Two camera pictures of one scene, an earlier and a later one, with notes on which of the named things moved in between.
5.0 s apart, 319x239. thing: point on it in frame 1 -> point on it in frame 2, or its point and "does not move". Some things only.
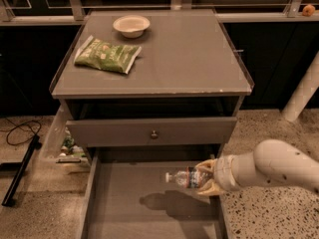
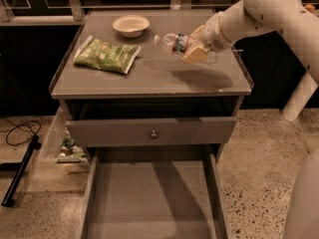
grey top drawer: [177, 132] does not move
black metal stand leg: [35, 144] does not move
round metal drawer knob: [154, 135] does not move
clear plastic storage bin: [62, 154] does not move
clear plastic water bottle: [184, 177] -> [179, 45]
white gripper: [222, 173] -> [213, 34]
